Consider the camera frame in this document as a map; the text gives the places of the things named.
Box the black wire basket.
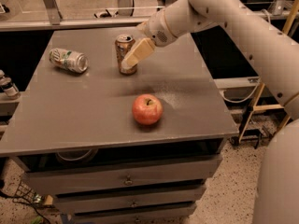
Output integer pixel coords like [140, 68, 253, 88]
[13, 181, 45, 206]

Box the white cable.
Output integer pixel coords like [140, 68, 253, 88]
[221, 8, 272, 105]

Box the red apple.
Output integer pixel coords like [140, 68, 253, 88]
[132, 94, 164, 125]

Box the orange soda can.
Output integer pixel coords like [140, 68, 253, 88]
[115, 34, 137, 75]

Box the metal railing frame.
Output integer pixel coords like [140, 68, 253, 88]
[0, 0, 295, 31]

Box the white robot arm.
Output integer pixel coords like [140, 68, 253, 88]
[121, 0, 299, 224]

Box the small bottle on left ledge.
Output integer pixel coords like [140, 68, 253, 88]
[0, 70, 21, 100]

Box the white green soda can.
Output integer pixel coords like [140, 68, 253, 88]
[49, 48, 89, 74]

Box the bowl inside top drawer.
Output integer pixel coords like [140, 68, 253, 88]
[55, 149, 97, 164]

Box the grey drawer cabinet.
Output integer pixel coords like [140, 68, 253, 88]
[0, 28, 237, 224]

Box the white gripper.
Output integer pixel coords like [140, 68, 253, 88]
[121, 9, 177, 69]

